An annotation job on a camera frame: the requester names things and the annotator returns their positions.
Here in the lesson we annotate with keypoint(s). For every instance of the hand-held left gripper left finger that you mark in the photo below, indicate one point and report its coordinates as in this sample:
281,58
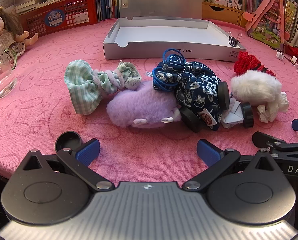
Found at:
88,151

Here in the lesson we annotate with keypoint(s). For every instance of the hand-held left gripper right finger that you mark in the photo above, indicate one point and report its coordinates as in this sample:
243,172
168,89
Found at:
209,152

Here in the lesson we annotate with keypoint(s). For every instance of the white paper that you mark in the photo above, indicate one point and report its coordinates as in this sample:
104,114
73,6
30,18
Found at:
230,117
265,113

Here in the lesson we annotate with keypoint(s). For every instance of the white fluffy plush toy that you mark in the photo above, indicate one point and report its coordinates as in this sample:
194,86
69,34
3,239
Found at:
254,87

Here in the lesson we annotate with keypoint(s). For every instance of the navy floral cloth pouch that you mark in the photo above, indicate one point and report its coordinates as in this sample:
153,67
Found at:
196,90

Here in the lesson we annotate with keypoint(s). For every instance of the purple plush toy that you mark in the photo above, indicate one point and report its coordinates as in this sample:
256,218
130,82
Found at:
138,107

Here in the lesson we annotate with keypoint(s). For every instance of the green gingham scrunchie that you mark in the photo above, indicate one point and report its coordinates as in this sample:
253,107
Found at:
81,85

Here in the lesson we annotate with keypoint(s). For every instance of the red knitted bow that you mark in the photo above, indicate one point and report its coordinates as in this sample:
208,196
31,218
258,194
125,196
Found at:
246,61

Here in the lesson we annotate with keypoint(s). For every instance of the silver cardboard file box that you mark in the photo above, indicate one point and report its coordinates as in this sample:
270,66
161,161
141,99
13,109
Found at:
164,37

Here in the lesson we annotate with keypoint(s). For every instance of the pink rabbit print tablecloth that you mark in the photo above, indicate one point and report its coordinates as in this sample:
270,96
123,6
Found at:
149,155

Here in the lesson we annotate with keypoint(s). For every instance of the small white origami cube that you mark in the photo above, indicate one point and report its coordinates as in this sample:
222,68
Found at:
280,54

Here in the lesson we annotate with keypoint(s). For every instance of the pink triangular toy case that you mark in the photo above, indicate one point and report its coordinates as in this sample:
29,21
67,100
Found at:
266,30

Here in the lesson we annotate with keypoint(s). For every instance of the black binder clip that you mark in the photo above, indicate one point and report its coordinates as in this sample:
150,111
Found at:
232,41

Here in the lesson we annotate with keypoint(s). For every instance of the clear glass mug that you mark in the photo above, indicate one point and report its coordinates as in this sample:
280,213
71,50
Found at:
2,80

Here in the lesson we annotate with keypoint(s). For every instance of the wooden drawer organizer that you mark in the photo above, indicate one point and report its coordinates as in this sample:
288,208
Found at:
229,15

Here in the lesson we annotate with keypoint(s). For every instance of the red plastic crate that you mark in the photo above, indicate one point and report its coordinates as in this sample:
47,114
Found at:
38,17

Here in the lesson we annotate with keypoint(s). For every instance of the brown haired baby doll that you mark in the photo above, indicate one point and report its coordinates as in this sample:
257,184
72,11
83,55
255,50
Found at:
1,27

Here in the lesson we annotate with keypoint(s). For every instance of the row of blue slim books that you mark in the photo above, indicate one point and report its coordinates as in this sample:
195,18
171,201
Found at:
106,0

